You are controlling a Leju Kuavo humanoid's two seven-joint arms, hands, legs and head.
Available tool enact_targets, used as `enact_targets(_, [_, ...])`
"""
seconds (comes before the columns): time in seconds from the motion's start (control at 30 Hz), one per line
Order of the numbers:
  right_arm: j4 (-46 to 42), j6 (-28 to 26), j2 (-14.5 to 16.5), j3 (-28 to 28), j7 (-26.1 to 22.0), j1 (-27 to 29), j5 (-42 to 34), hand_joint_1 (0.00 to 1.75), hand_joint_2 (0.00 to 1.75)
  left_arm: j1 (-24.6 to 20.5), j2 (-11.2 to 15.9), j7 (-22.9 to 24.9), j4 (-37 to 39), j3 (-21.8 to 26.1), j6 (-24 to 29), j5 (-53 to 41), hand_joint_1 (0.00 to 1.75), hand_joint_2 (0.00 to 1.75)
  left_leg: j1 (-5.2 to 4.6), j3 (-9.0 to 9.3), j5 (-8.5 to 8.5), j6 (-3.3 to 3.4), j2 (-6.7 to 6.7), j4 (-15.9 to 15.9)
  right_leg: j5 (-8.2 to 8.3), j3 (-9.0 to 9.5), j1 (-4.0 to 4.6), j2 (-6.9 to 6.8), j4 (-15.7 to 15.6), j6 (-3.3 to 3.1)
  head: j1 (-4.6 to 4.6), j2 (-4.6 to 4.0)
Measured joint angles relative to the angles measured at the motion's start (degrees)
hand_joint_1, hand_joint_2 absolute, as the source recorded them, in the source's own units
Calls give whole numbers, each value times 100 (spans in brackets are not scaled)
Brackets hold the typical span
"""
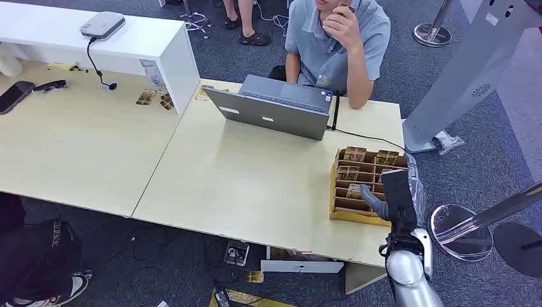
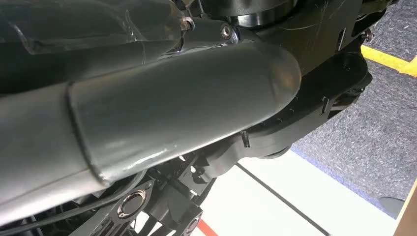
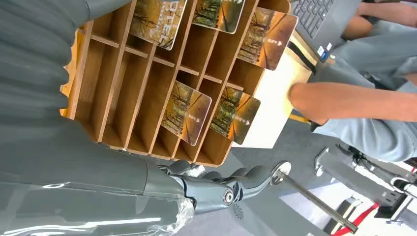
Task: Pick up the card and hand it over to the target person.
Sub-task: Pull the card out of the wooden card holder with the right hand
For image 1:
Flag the black smartphone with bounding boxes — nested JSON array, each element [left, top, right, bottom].
[[0, 80, 36, 116]]

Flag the grey kiosk stand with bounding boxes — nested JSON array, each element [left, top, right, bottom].
[[401, 0, 542, 155]]

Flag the crouching person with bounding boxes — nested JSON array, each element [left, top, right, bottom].
[[0, 192, 93, 307]]

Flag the chrome stanchion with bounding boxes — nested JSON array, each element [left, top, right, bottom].
[[427, 181, 542, 263], [412, 0, 453, 48]]

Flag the clear plastic bag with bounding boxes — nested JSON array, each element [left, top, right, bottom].
[[431, 130, 466, 157]]

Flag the chrome chair base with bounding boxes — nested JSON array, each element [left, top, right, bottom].
[[179, 0, 213, 40]]

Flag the white black sneaker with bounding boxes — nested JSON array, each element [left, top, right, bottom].
[[7, 270, 93, 307]]

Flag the black floor cable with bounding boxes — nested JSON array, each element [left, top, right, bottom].
[[101, 226, 181, 268]]

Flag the white floor cable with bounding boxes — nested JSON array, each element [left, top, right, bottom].
[[253, 0, 291, 37]]

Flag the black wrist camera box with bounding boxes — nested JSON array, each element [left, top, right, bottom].
[[380, 168, 419, 233]]

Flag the black power adapter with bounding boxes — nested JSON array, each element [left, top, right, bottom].
[[212, 285, 232, 307]]

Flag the grey desktop device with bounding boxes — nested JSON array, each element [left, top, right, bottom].
[[79, 11, 127, 41]]

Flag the wooden card organizer box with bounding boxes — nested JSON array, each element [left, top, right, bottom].
[[329, 146, 411, 228]]

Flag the black flat object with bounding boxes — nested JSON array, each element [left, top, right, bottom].
[[32, 79, 69, 95]]

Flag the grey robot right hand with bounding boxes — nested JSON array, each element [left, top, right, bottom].
[[360, 152, 427, 228]]

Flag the grey laptop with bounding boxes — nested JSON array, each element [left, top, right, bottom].
[[202, 74, 334, 142]]

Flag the yellow paper scrap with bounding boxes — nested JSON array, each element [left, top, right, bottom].
[[47, 62, 89, 74]]

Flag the person's left hand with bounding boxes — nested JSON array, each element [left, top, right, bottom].
[[322, 4, 362, 53]]

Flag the white desk foot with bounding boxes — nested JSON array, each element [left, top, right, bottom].
[[259, 245, 345, 274]]

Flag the black round stanchion base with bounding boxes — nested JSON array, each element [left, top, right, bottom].
[[493, 222, 542, 279]]

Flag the paper label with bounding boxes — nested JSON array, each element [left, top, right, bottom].
[[139, 59, 166, 88]]

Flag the black laptop power cable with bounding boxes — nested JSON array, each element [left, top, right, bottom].
[[326, 90, 407, 152]]

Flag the white counter shelf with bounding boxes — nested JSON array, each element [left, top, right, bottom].
[[0, 1, 201, 116]]

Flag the beige desk leg panel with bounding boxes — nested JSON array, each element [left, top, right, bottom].
[[345, 262, 389, 295]]

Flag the seated person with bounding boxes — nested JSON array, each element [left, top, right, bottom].
[[268, 0, 392, 110]]

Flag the white rounded object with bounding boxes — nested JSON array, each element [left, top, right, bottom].
[[0, 41, 24, 79]]

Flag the standing person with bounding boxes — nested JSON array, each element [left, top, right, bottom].
[[222, 0, 272, 47]]

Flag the gold sheet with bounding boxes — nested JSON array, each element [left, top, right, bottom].
[[208, 288, 298, 307]]

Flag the black device cable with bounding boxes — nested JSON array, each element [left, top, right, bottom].
[[86, 36, 118, 91]]

